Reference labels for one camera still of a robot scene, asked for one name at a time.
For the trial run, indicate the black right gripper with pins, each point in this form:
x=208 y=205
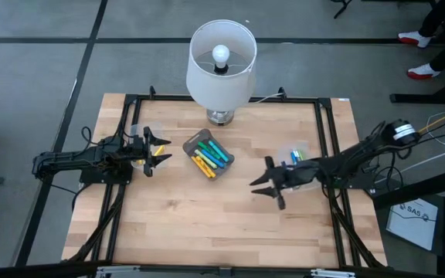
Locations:
x=297 y=173

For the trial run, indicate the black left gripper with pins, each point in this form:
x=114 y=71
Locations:
x=133 y=154

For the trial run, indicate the light blue Expo marker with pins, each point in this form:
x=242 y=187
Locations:
x=293 y=157

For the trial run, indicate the green Expo marker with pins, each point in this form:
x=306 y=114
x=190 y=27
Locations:
x=300 y=155

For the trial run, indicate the yellow highlighter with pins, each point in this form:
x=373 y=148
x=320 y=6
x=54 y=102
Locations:
x=160 y=150
x=200 y=166
x=208 y=169

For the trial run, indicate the light blue highlighter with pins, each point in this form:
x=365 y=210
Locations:
x=214 y=159

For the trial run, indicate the teal highlighter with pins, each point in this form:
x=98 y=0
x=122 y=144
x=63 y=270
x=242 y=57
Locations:
x=218 y=151

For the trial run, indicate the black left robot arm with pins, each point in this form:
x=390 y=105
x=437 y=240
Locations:
x=72 y=158

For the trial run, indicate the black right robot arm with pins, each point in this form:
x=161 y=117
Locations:
x=361 y=158

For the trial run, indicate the clear plastic bin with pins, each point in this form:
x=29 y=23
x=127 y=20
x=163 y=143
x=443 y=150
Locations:
x=286 y=152
x=157 y=129

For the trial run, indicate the smoky grey plastic bin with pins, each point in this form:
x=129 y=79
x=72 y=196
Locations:
x=197 y=144

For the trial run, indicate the silver table lamp white shade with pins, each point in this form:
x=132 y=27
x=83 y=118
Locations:
x=215 y=89

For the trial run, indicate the white printed paper sheet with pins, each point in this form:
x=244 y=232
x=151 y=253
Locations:
x=412 y=228

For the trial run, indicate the person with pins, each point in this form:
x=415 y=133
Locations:
x=419 y=38

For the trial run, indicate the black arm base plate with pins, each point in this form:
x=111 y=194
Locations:
x=106 y=177
x=354 y=184

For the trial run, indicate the black aluminium table frame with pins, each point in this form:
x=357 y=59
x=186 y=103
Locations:
x=168 y=98

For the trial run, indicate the silver aluminium bracket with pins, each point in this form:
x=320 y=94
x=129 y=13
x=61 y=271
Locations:
x=118 y=270
x=332 y=273

